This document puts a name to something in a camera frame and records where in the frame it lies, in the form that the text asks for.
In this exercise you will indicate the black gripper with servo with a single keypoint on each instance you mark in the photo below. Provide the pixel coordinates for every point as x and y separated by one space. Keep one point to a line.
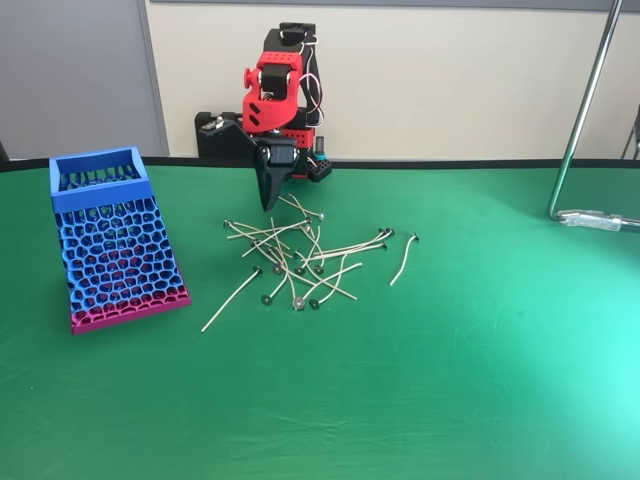
276 156

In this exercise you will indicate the chrome metal stand pole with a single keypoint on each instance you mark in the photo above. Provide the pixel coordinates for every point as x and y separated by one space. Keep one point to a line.
585 100

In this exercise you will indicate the blue and magenta lattice basket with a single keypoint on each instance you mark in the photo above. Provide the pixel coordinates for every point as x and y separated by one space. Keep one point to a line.
100 195

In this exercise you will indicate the black and teal clamp screw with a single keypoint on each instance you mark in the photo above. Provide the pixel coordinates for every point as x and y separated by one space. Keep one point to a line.
320 145

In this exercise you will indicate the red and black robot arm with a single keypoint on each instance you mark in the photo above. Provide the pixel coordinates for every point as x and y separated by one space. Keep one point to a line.
272 107

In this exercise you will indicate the green cloth with black border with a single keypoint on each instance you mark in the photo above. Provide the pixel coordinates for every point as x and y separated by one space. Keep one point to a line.
400 375

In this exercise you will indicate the clear plastic clamp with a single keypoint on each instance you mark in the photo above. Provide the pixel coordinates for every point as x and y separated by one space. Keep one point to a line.
595 220

